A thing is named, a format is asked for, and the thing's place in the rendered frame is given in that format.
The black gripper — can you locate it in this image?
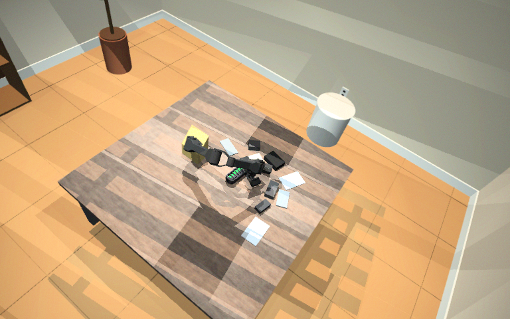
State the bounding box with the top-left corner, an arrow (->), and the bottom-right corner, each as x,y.
240,156 -> 261,187

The dark grey controller unit with green rocker switches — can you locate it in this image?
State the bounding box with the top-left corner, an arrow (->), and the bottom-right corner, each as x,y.
225,167 -> 245,184

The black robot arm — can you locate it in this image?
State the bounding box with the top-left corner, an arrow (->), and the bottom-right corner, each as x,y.
183,136 -> 273,175

